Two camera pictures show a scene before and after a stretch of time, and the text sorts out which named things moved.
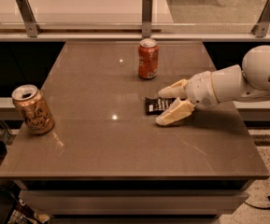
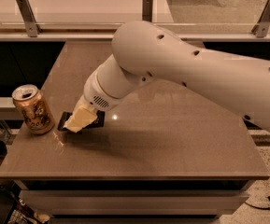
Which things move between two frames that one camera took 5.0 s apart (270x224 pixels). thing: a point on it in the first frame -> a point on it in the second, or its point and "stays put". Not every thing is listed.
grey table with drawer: x=106 y=157 stays put
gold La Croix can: x=34 y=109 stays put
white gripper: x=200 y=90 -> x=94 y=94
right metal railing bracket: x=262 y=26 stays put
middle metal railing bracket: x=147 y=16 stays put
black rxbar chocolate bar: x=155 y=106 -> x=64 y=116
